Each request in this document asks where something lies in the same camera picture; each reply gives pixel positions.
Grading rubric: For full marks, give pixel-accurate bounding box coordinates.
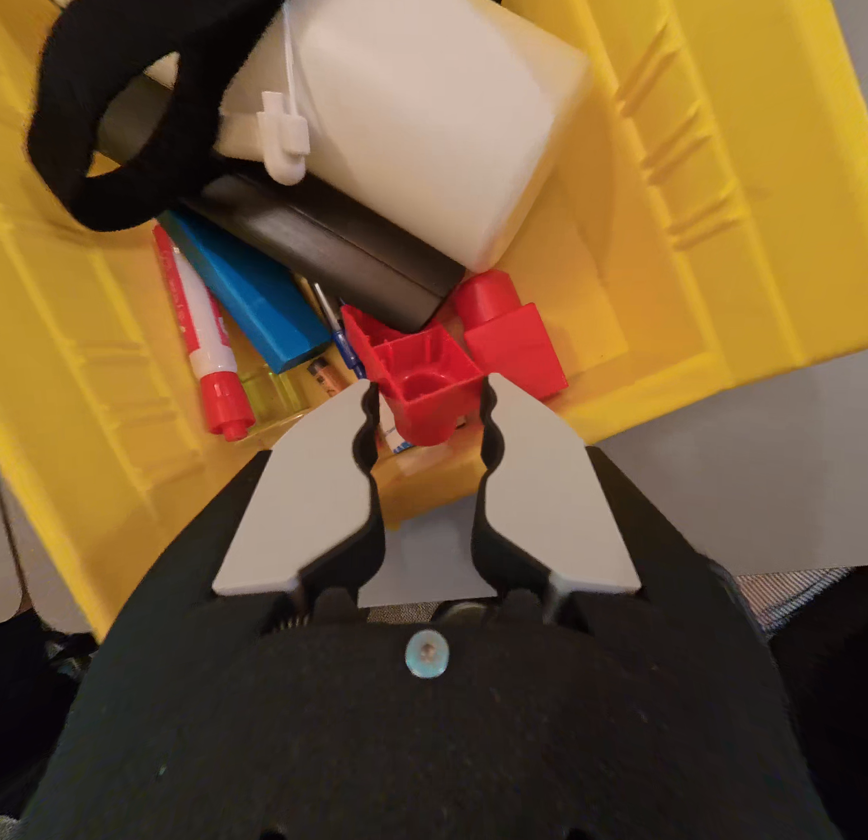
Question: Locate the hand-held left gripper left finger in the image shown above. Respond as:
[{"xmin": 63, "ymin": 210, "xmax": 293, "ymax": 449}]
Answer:
[{"xmin": 212, "ymin": 379, "xmax": 387, "ymax": 610}]

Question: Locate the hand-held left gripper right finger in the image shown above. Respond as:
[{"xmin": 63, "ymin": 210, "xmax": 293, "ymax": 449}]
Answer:
[{"xmin": 471, "ymin": 372, "xmax": 643, "ymax": 620}]

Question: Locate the red building block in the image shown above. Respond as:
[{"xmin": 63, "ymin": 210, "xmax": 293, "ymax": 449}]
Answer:
[
  {"xmin": 339, "ymin": 305, "xmax": 486, "ymax": 448},
  {"xmin": 453, "ymin": 268, "xmax": 569, "ymax": 400}
]

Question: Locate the yellow plastic bin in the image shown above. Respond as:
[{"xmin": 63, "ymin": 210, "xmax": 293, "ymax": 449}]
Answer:
[{"xmin": 0, "ymin": 0, "xmax": 868, "ymax": 641}]

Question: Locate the red cap whiteboard marker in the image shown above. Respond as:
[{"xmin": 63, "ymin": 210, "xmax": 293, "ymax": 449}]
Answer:
[{"xmin": 152, "ymin": 225, "xmax": 257, "ymax": 442}]

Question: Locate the small orange battery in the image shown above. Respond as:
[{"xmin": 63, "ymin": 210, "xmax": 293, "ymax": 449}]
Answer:
[{"xmin": 307, "ymin": 355, "xmax": 343, "ymax": 399}]

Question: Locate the blue pen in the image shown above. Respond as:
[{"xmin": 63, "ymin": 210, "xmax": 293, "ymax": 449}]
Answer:
[{"xmin": 311, "ymin": 281, "xmax": 367, "ymax": 380}]

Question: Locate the blue rectangular block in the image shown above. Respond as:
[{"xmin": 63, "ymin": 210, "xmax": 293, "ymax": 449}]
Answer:
[{"xmin": 157, "ymin": 210, "xmax": 333, "ymax": 375}]

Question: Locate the grey woven fabric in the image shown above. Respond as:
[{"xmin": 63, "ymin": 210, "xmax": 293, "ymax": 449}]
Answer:
[{"xmin": 736, "ymin": 566, "xmax": 868, "ymax": 634}]

